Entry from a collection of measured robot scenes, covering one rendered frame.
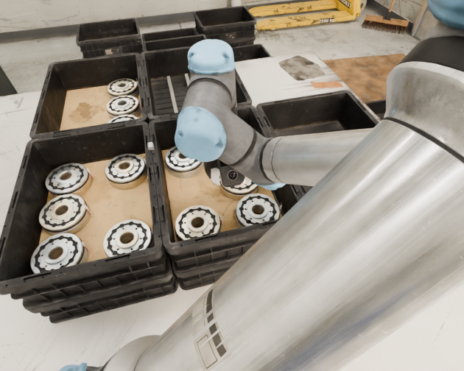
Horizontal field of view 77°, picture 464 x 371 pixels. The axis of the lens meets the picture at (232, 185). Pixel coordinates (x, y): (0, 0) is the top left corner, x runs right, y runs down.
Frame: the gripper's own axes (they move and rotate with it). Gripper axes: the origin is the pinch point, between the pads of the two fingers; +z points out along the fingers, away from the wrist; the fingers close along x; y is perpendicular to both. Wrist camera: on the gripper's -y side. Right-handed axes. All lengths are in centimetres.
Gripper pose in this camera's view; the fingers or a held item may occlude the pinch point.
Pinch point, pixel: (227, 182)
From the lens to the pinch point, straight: 74.1
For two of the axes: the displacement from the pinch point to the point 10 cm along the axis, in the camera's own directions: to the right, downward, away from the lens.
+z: 0.5, 5.4, 8.4
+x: -9.6, 2.5, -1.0
